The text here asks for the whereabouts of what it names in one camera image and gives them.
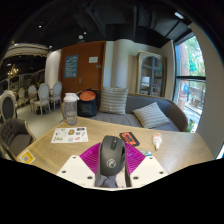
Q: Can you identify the group of white dining chairs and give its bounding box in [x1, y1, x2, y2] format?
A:
[16, 81, 63, 117]

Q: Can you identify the white chair with dark back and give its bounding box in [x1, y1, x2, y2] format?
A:
[0, 89, 18, 123]

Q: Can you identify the black and red box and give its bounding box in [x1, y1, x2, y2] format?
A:
[119, 131, 141, 147]

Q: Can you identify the black and orange backpack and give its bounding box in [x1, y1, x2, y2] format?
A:
[76, 89, 101, 118]

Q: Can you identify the white paper notice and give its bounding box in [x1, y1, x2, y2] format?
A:
[88, 55, 100, 64]

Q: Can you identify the white sticker sheet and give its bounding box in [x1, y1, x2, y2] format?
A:
[50, 126, 89, 144]

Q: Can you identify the blue poster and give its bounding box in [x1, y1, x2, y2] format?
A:
[63, 54, 79, 79]

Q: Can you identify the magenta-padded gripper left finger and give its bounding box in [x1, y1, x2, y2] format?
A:
[56, 142, 102, 188]

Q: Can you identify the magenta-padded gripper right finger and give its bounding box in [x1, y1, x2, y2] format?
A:
[123, 142, 168, 188]

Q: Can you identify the pale glass-fronted cabinet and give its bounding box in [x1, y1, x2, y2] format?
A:
[135, 50, 167, 98]

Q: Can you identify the brown wooden door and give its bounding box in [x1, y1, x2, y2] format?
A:
[58, 40, 107, 101]

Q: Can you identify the flat-lying striped cushion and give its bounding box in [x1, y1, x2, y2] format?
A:
[132, 101, 171, 130]

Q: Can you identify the large glass window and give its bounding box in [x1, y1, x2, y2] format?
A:
[173, 34, 207, 134]

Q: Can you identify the dark grey computer mouse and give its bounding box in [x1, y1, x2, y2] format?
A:
[98, 134, 127, 177]

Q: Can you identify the grey curved sofa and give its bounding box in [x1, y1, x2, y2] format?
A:
[60, 89, 189, 133]

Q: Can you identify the yellow square sticker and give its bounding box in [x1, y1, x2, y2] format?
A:
[18, 149, 36, 165]

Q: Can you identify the clear bottle with white lid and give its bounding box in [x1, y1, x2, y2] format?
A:
[63, 92, 80, 126]

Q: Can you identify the grey tufted armchair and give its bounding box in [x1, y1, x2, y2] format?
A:
[0, 117, 37, 161]

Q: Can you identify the upright striped cushion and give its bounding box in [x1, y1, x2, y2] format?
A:
[98, 86, 129, 115]

